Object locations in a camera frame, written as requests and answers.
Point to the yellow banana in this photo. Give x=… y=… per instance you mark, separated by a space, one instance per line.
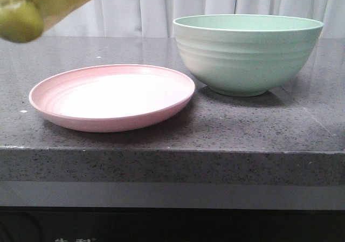
x=23 y=21

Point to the pink round plate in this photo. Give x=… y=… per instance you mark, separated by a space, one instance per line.
x=112 y=98

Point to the green ribbed bowl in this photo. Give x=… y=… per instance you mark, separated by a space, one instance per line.
x=245 y=55

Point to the white curtain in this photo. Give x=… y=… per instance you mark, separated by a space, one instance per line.
x=153 y=18

